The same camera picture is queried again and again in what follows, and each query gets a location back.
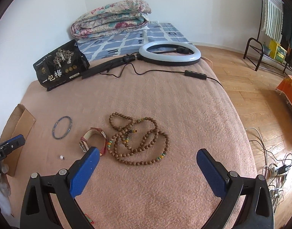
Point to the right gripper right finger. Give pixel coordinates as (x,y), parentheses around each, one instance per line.
(214,172)

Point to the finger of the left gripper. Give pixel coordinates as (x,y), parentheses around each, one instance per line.
(7,147)

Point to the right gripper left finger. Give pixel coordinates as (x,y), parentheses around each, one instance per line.
(81,171)

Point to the blue thin bangle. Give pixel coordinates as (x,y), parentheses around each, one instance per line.
(62,127)

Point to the cardboard box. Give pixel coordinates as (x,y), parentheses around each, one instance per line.
(20,122)

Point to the black folded tripod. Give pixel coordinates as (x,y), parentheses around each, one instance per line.
(108,65)

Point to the black snack bag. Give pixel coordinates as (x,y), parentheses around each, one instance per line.
(61,66)

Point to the orange box on floor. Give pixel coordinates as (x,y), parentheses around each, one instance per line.
(285,87)

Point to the blue plaid mattress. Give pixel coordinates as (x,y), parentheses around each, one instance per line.
(129,42)

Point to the black clothes rack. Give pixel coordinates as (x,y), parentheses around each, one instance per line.
(257,49)

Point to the yellow box on rack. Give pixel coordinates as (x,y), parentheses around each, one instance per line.
(277,52)

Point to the floral folded quilt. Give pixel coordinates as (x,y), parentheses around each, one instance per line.
(114,18)

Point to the striped hanging towel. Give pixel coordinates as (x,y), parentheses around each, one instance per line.
(273,19)

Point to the red string green charm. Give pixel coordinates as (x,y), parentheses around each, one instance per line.
(89,219)

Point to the power strip with cables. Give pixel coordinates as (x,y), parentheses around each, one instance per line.
(275,169)

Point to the white ring light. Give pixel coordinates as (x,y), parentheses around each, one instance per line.
(169,53)

